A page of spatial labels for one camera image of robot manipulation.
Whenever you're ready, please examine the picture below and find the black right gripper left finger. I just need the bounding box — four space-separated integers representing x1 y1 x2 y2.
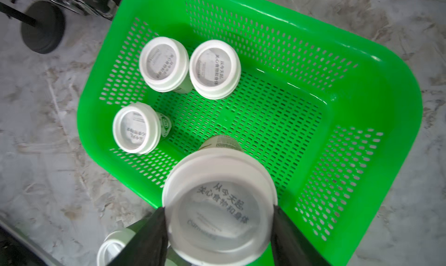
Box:
109 207 168 266

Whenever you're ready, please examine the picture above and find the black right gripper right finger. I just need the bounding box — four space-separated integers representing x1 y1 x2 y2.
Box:
271 206 329 266

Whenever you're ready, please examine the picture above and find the green plastic basket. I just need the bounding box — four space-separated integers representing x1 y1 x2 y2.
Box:
77 0 422 266

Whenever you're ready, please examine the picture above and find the black microphone stand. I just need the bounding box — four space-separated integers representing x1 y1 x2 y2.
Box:
1 0 65 54

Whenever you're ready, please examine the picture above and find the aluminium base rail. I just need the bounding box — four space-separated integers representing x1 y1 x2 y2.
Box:
1 216 62 266

